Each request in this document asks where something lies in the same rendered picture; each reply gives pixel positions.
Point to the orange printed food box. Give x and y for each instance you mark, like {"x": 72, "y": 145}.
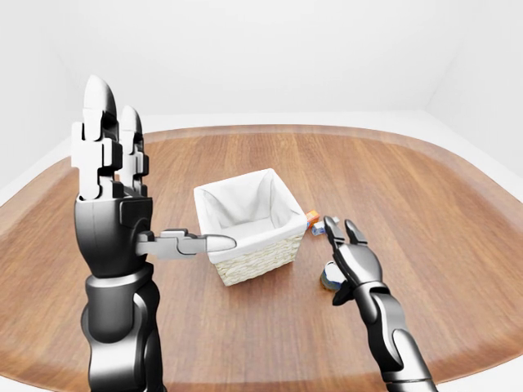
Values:
{"x": 312, "y": 217}

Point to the white lined wicker basket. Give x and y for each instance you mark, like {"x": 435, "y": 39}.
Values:
{"x": 251, "y": 228}

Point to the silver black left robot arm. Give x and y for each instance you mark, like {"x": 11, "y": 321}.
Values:
{"x": 120, "y": 330}

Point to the blue white soup tin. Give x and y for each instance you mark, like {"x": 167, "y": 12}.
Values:
{"x": 330, "y": 277}

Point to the small blue white food box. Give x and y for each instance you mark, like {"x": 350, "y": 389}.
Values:
{"x": 318, "y": 228}

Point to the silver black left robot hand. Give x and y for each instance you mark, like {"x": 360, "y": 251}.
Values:
{"x": 102, "y": 228}

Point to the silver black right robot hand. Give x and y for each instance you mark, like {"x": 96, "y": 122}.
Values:
{"x": 353, "y": 257}

